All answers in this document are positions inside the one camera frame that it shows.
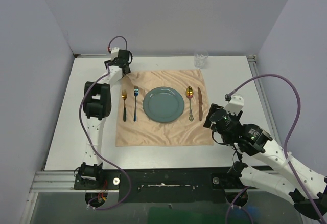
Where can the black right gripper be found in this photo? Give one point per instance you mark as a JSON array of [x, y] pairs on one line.
[[208, 125]]

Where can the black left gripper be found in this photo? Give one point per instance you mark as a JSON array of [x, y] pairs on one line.
[[108, 62]]

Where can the blue fork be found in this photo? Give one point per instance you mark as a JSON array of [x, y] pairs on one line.
[[135, 92]]

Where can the copper table knife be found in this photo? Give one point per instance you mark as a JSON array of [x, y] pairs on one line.
[[200, 102]]

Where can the gold fork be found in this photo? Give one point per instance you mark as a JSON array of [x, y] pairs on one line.
[[124, 97]]

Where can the iridescent gold spoon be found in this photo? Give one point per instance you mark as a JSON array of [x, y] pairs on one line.
[[189, 94]]

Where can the teal round plate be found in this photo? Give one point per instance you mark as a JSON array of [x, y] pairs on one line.
[[163, 104]]

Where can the peach satin cloth napkin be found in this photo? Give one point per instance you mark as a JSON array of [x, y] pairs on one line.
[[146, 132]]

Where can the clear drinking glass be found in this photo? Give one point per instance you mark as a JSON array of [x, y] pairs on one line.
[[200, 58]]

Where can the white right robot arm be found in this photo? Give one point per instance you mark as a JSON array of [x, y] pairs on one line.
[[301, 186]]

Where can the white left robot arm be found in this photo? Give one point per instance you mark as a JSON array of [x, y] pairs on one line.
[[94, 109]]

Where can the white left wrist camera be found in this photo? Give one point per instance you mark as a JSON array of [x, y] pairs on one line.
[[113, 51]]

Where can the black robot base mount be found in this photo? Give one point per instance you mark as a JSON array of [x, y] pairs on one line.
[[184, 185]]

